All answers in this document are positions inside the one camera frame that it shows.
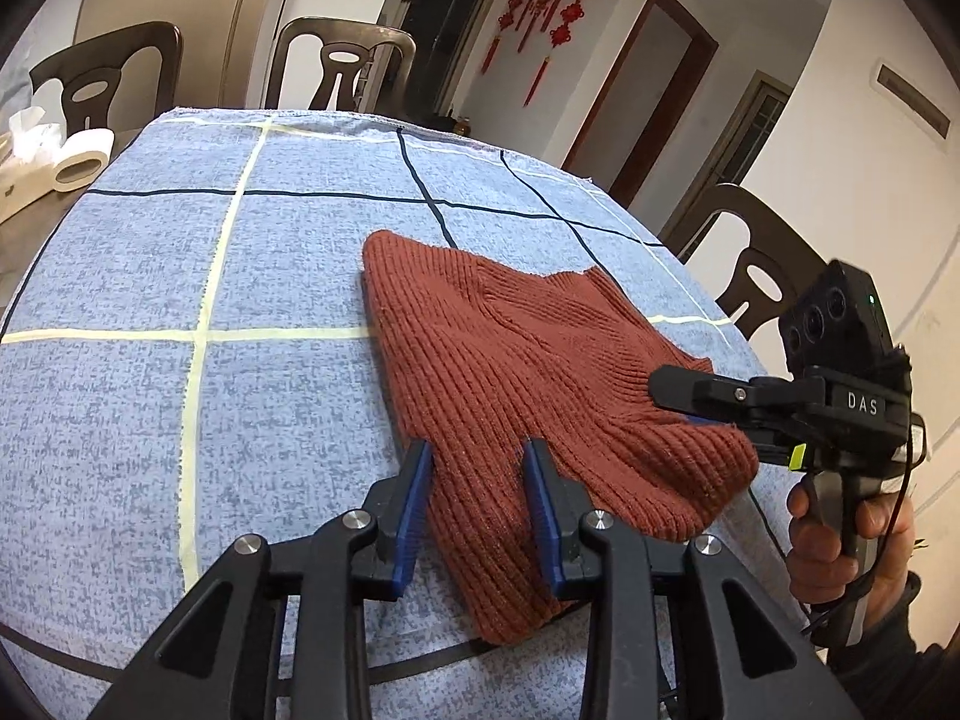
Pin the dark plastic chair right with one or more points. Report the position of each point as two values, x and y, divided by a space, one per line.
770 273

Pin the red Chinese knot decoration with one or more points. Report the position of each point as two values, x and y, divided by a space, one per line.
555 18

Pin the black tracking camera box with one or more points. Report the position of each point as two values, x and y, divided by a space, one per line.
837 323

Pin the blue plaid table cloth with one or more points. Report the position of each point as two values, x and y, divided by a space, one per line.
187 360

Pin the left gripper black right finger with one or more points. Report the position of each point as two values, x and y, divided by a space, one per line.
736 654

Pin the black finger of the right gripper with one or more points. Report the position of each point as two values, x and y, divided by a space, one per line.
708 396
780 442

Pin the rust red knit sweater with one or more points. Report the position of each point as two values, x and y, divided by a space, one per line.
480 358

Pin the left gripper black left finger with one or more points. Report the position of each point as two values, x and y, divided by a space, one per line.
273 620

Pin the person's right hand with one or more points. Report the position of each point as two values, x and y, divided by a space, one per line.
819 573

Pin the white tape roll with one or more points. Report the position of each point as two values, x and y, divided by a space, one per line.
82 157

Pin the dark jacket sleeve forearm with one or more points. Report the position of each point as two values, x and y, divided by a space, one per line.
887 676

